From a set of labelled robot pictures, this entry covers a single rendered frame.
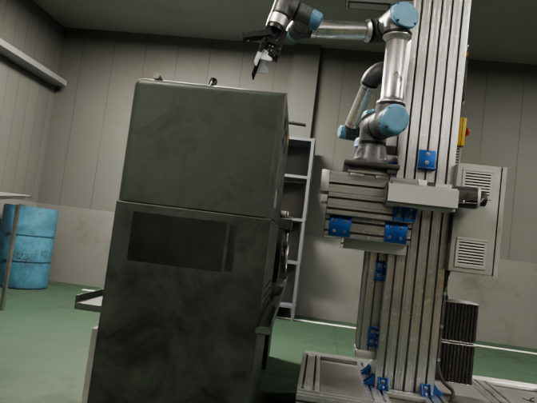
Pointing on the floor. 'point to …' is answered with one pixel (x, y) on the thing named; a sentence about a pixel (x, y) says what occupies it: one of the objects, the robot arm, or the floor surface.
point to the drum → (28, 246)
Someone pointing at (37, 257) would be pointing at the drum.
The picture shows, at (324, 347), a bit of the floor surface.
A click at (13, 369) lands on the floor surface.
